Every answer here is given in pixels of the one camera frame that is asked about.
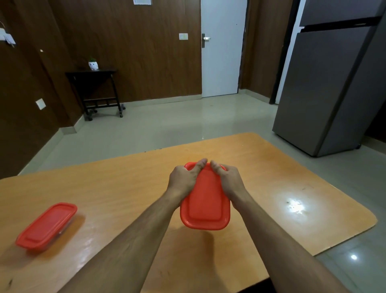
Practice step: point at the person's black trousers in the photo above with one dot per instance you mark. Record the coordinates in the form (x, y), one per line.
(259, 286)

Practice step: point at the white door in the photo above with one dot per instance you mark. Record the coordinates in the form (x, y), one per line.
(223, 51)

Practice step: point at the grey refrigerator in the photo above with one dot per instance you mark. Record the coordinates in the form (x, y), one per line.
(325, 90)

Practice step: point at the black wheeled side table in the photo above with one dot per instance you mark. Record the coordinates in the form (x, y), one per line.
(90, 74)

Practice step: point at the blank white wall plate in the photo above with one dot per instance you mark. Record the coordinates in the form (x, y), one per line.
(40, 104)

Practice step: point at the white plant pot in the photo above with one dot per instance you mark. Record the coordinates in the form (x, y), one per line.
(93, 65)

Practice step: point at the person's left forearm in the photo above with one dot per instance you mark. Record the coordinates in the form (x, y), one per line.
(126, 250)

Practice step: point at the white light switch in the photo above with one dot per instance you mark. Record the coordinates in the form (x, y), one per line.
(183, 36)

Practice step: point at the red-lidded plastic container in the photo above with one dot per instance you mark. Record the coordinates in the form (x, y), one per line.
(64, 231)

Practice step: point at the person's left hand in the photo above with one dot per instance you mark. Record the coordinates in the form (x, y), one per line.
(182, 179)

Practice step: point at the person's right forearm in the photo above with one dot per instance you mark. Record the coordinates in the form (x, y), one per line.
(280, 250)

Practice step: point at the person's right hand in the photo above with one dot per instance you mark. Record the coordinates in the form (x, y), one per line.
(232, 181)

